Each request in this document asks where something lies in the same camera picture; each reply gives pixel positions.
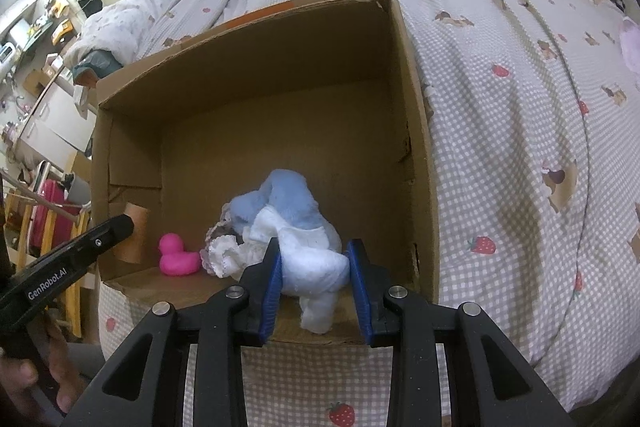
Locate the brown cardboard box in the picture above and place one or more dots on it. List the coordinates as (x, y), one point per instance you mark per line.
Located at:
(280, 122)

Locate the pink cloth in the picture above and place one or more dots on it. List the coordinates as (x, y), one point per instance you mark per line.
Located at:
(631, 47)

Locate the white printed duvet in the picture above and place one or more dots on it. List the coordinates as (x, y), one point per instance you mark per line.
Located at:
(150, 7)

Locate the white floor cabinet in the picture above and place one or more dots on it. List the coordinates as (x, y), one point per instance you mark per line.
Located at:
(55, 122)

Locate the pink rubber duck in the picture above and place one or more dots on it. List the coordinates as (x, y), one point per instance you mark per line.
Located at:
(176, 259)

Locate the light blue fluffy cloth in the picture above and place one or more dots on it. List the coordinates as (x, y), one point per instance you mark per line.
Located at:
(290, 202)

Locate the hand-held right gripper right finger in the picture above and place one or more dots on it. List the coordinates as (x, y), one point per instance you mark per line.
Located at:
(361, 297)

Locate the blue folded cloth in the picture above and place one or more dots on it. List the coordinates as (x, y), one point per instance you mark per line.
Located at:
(97, 66)

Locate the person's left hand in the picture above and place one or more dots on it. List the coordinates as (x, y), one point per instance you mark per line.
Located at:
(60, 372)

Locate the white fluffy sock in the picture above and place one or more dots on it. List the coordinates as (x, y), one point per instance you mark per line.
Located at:
(310, 267)

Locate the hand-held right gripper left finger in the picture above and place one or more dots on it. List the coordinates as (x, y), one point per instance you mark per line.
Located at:
(270, 297)

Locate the white ruffled scrunchie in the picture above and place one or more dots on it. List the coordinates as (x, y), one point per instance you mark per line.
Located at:
(220, 257)

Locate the orange box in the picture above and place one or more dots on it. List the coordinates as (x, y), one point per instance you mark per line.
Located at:
(64, 31)

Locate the wooden rack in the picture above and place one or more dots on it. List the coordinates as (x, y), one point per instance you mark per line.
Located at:
(50, 227)

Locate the beige lace scrunchie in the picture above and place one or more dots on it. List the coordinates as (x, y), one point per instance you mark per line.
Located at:
(226, 218)

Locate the red suitcase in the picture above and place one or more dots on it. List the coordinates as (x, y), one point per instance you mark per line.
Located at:
(50, 207)

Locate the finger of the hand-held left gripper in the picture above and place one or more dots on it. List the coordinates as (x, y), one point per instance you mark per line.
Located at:
(107, 237)

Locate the grey bin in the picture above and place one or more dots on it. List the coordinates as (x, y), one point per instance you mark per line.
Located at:
(77, 191)

